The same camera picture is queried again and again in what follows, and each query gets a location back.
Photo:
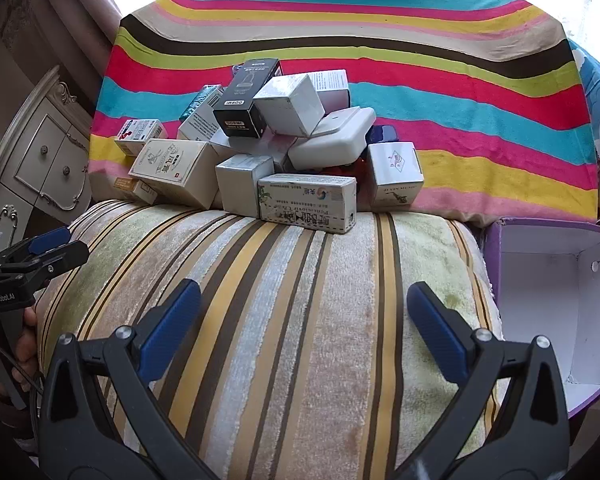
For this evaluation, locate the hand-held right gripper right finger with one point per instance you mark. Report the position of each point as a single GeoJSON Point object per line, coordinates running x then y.
{"type": "Point", "coordinates": [437, 332]}

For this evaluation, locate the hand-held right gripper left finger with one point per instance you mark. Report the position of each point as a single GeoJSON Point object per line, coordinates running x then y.
{"type": "Point", "coordinates": [172, 330]}

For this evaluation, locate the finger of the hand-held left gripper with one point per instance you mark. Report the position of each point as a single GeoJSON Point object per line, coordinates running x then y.
{"type": "Point", "coordinates": [55, 262]}
{"type": "Point", "coordinates": [47, 242]}

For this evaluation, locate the purple cardboard box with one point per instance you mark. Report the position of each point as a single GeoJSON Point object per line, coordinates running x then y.
{"type": "Point", "coordinates": [550, 300]}

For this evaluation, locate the white box with pink stain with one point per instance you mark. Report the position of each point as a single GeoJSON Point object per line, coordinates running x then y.
{"type": "Point", "coordinates": [280, 145]}

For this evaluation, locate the pale box with fine text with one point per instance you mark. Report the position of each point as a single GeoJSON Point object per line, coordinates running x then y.
{"type": "Point", "coordinates": [332, 87]}

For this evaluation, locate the person's left hand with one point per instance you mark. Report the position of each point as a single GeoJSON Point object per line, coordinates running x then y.
{"type": "Point", "coordinates": [29, 340]}

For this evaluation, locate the white carved nightstand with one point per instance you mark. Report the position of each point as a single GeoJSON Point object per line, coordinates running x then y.
{"type": "Point", "coordinates": [50, 150]}

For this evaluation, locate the small yellow white box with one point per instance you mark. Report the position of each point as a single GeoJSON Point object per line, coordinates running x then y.
{"type": "Point", "coordinates": [135, 190]}

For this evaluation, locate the beige striped velvet cushion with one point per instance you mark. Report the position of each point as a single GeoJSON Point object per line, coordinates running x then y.
{"type": "Point", "coordinates": [290, 320]}

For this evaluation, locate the small white red-print box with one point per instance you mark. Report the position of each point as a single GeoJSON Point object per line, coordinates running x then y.
{"type": "Point", "coordinates": [140, 136]}

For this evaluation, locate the cream box with drawing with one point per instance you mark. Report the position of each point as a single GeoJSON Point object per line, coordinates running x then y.
{"type": "Point", "coordinates": [172, 172]}

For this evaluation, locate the plain grey-white box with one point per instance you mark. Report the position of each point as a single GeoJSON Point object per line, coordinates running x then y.
{"type": "Point", "coordinates": [240, 185]}

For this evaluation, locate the white box with bird print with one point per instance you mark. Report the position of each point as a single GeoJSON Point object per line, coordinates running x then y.
{"type": "Point", "coordinates": [395, 172]}

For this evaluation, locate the long white green-print box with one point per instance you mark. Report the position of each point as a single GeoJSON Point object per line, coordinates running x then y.
{"type": "Point", "coordinates": [305, 205]}

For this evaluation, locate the white barcode medicine box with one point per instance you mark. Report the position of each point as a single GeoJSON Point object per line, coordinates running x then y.
{"type": "Point", "coordinates": [200, 125]}

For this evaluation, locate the red and blue toy car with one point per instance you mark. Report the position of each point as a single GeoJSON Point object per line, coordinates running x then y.
{"type": "Point", "coordinates": [380, 135]}

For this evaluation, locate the teal patterned box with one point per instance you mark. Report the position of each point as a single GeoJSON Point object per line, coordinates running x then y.
{"type": "Point", "coordinates": [202, 100]}

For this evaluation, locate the white plastic case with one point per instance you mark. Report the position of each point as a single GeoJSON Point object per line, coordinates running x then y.
{"type": "Point", "coordinates": [327, 142]}

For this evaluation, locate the beige patterned drape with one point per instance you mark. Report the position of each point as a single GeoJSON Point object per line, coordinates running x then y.
{"type": "Point", "coordinates": [75, 15]}

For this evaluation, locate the rainbow striped blanket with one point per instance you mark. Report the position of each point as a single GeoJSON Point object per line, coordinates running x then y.
{"type": "Point", "coordinates": [430, 100]}

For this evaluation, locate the black product box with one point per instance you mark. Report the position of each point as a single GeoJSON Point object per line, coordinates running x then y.
{"type": "Point", "coordinates": [242, 97]}

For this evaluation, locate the white cube box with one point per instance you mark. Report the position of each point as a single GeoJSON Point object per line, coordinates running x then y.
{"type": "Point", "coordinates": [287, 105]}

